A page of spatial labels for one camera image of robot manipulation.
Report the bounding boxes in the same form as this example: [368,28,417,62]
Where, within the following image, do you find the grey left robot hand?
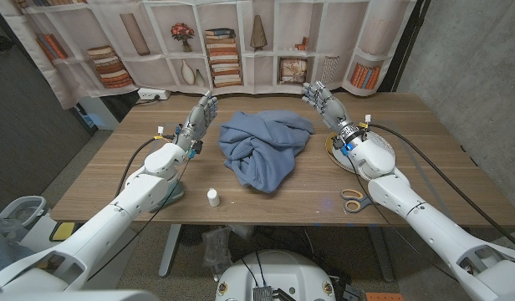
[173,90,219,154]

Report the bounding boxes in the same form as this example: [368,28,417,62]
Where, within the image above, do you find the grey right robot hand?
[301,80,367,150]

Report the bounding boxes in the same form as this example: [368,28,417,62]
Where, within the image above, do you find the blue hoodie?
[217,110,316,194]

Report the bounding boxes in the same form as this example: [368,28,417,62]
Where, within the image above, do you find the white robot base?
[214,249,337,301]

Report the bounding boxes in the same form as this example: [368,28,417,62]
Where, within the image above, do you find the white paper plate gold rim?
[324,130,396,175]

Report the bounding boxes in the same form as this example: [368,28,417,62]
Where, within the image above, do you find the white power strip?
[137,87,172,101]

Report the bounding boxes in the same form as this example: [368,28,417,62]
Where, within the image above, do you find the printed bookshelf backdrop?
[2,0,417,110]

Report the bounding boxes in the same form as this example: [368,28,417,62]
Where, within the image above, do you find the small white bottle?
[207,187,222,208]

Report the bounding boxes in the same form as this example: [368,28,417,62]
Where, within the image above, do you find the white cabinet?
[77,95,120,131]

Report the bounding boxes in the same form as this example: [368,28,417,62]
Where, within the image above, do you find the black backdrop stand pole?
[386,0,430,93]

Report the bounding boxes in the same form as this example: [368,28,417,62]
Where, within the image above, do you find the clear plastic bag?
[201,227,233,268]

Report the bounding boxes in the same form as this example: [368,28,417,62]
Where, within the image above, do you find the grey table leg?
[368,225,395,283]
[158,224,182,279]

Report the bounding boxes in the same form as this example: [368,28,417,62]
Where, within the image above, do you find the yellow black pad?
[49,221,77,242]

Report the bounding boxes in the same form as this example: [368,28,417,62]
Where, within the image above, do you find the white grey stool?
[0,195,48,231]

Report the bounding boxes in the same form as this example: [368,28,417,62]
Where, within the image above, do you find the orange box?
[365,292,405,301]

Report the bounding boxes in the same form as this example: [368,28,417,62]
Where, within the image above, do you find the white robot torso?
[0,290,159,301]

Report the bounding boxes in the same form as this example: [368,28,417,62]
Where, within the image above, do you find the person leg in jeans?
[0,225,38,278]

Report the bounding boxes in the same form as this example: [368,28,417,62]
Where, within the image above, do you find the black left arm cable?
[115,135,176,197]

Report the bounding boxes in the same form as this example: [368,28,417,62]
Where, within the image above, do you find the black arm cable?
[365,122,515,254]
[115,135,176,197]

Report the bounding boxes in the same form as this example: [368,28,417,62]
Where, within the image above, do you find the grey scissors tan handle lining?
[339,188,382,214]

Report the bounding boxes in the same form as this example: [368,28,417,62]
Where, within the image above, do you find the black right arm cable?
[365,122,515,254]

